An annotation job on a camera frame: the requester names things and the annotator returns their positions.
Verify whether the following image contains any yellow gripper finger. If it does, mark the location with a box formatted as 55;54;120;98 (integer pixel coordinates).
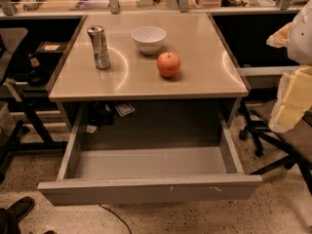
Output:
269;65;312;133
266;22;292;48

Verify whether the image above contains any red apple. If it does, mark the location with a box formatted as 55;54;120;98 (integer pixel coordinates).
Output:
157;52;180;78

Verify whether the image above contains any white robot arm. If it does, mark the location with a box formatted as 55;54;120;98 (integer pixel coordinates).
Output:
266;7;312;133

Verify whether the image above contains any open grey top drawer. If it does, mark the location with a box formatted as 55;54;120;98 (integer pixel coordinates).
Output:
38;113;262;206

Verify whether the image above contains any brown office chair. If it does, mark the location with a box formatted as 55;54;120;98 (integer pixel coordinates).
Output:
239;100;312;194

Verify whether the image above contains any white ceramic bowl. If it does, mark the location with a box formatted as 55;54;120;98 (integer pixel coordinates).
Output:
132;26;167;55

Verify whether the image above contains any white paper tag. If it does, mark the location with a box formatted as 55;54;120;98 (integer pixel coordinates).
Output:
115;102;135;117

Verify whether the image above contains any silver blue drink can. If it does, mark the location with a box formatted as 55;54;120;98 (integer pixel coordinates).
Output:
87;25;110;69

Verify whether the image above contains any black shoe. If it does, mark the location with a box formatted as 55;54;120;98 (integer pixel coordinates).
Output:
6;196;35;221

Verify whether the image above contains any black floor cable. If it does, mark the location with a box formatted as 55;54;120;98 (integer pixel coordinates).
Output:
98;204;134;234

